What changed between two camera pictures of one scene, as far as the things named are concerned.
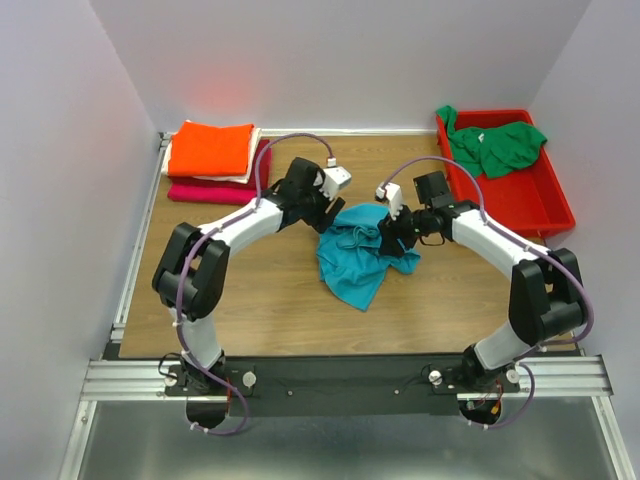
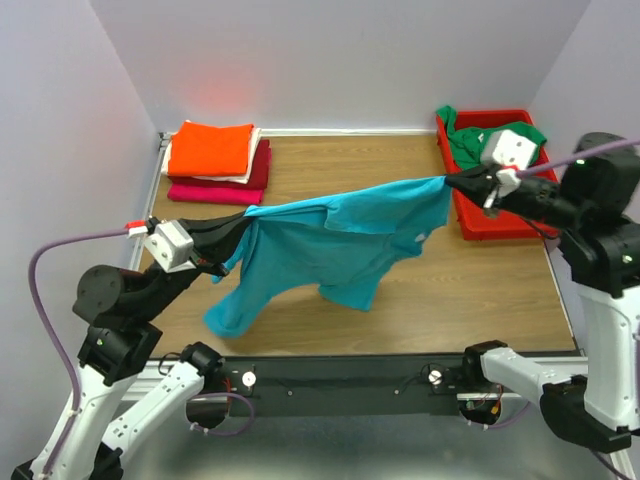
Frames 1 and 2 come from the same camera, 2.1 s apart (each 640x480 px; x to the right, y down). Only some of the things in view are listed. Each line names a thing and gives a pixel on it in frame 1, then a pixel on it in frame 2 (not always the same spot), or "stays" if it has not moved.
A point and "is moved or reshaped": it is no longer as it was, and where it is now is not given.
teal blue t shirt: (351, 262) is moved or reshaped
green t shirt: (492, 150) stays
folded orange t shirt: (202, 149) stays
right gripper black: (390, 232) → (477, 183)
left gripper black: (323, 222) → (215, 239)
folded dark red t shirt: (265, 171) stays
